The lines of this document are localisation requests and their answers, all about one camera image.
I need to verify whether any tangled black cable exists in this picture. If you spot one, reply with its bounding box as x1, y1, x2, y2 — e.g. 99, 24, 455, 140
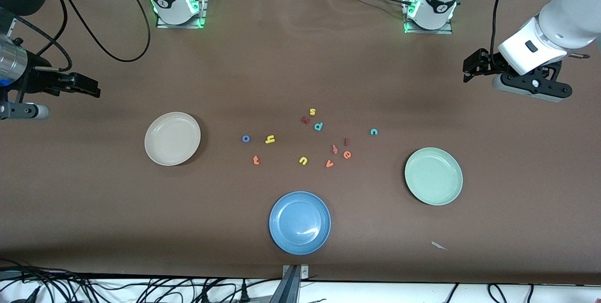
0, 258, 155, 303

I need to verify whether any brown table cover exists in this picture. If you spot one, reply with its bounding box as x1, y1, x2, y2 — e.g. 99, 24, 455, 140
0, 0, 601, 286

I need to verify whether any blue plate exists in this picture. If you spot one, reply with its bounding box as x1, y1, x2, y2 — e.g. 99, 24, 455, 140
269, 191, 331, 256

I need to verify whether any black looped cable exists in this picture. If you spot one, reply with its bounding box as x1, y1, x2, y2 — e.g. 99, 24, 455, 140
487, 283, 509, 303

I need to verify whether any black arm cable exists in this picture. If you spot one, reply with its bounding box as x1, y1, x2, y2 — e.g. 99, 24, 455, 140
9, 0, 152, 101
490, 0, 517, 76

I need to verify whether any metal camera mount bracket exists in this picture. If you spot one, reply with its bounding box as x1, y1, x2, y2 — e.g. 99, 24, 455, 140
270, 264, 309, 303

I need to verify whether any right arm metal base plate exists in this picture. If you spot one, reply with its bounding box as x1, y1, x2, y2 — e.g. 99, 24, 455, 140
156, 0, 208, 29

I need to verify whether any pale green plate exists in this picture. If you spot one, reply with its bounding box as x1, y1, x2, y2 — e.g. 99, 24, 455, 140
404, 148, 463, 206

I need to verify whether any beige brown plate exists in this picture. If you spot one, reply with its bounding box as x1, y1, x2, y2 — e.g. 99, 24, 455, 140
144, 112, 201, 166

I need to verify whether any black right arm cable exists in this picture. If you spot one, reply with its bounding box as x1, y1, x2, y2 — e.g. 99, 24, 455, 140
9, 0, 152, 101

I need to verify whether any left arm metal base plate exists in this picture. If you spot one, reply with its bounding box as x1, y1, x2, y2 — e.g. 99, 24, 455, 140
404, 0, 454, 35

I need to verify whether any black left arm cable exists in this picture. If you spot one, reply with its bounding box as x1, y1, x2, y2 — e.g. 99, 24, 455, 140
490, 0, 517, 76

